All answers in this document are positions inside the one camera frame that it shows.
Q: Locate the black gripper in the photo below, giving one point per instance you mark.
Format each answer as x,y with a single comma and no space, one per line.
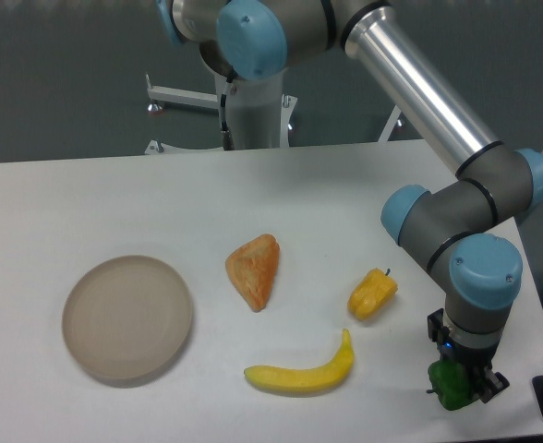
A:
474,352

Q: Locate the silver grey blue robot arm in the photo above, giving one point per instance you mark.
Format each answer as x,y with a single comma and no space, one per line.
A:
448,233

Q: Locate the beige round plate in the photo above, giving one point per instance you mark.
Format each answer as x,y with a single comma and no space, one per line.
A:
126,320

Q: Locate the yellow toy pepper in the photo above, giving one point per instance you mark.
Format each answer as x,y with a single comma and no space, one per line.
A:
371,294

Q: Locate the yellow toy banana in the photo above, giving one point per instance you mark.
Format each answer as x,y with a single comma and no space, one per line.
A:
281,380

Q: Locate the orange toy bread triangle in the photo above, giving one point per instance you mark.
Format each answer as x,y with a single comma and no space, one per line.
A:
252,269

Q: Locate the green toy pepper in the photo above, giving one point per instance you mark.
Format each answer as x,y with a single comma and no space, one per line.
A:
451,384

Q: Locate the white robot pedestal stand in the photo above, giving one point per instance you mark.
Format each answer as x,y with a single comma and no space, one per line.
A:
250,115

